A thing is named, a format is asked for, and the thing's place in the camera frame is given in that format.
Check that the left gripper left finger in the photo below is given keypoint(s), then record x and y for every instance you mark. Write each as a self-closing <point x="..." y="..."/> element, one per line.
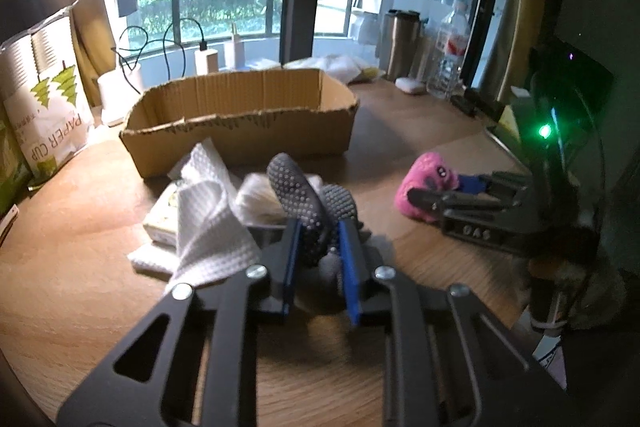
<point x="191" y="361"/>

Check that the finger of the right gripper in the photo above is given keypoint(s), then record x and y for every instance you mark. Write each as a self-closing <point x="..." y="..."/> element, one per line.
<point x="498" y="184"/>
<point x="427" y="204"/>

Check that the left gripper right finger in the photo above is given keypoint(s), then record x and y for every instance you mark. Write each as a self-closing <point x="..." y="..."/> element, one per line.
<point x="448" y="360"/>

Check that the pink plush toy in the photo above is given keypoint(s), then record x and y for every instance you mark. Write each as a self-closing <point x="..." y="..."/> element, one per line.
<point x="430" y="172"/>

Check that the grey dotted sock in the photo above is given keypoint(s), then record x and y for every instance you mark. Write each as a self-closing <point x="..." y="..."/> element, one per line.
<point x="318" y="210"/>

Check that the white textured cloth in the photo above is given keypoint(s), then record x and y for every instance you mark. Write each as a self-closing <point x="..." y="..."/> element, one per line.
<point x="216" y="212"/>

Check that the yellow tissue pack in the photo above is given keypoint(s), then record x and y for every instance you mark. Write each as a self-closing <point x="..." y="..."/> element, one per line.
<point x="508" y="124"/>

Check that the white earbuds case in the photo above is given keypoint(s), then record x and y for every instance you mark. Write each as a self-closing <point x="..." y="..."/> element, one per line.
<point x="410" y="86"/>

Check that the clear water bottle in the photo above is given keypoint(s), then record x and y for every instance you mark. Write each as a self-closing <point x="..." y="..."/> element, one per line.
<point x="449" y="51"/>

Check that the small tissue packet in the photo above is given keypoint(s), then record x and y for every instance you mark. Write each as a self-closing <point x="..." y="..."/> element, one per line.
<point x="161" y="223"/>

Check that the steel thermos tumbler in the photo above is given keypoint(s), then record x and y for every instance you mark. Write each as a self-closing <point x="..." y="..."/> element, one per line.
<point x="400" y="36"/>

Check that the brown cardboard box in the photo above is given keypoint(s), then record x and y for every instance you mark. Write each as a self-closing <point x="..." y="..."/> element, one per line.
<point x="249" y="117"/>

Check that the small pink white knife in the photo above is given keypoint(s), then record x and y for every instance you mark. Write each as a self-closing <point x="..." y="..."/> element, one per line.
<point x="7" y="222"/>

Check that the green yellow snack bag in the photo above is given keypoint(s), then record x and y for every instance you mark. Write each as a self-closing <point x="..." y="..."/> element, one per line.
<point x="14" y="170"/>

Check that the white plug charger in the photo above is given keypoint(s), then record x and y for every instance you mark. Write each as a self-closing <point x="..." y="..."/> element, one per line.
<point x="234" y="52"/>

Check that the white charger adapter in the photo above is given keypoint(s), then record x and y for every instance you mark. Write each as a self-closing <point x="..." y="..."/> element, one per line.
<point x="206" y="62"/>

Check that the white desk lamp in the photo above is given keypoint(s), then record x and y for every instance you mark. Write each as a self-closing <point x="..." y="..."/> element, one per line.
<point x="101" y="42"/>

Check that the paper cup package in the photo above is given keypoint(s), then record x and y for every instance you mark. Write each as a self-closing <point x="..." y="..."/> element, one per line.
<point x="43" y="95"/>

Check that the balcony railing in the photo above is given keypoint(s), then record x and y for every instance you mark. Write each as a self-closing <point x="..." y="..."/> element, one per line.
<point x="162" y="22"/>

